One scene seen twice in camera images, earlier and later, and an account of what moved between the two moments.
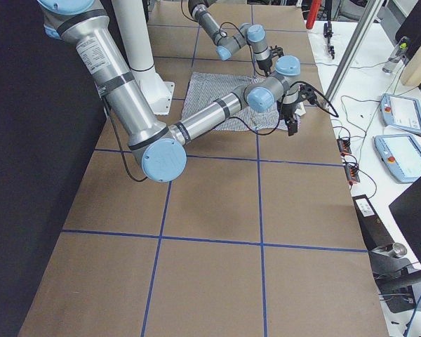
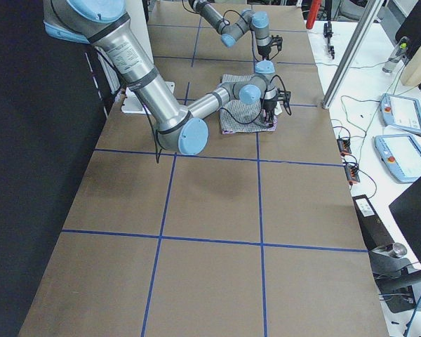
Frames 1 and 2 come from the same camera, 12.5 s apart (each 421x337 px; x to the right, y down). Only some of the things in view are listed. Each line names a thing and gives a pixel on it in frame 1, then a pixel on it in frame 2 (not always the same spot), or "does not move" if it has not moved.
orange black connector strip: [352, 170] does not move
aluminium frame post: [371, 10] does not move
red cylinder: [313, 13] does not move
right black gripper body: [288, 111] to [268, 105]
